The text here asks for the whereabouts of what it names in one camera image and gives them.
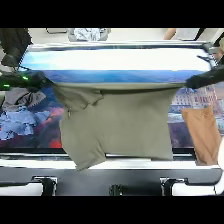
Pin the olive green T-shirt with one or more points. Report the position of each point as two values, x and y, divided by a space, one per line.
126 123

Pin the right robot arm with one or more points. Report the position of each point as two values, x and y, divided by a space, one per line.
206 78

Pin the heap of clothes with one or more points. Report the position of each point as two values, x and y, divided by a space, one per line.
87 34

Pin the blue garment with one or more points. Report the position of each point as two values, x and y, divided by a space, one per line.
20 123

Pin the grey garment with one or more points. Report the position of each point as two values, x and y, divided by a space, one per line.
20 98

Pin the orange-brown garment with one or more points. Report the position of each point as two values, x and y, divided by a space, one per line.
203 136

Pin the silver frame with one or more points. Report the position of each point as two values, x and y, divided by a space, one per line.
133 164

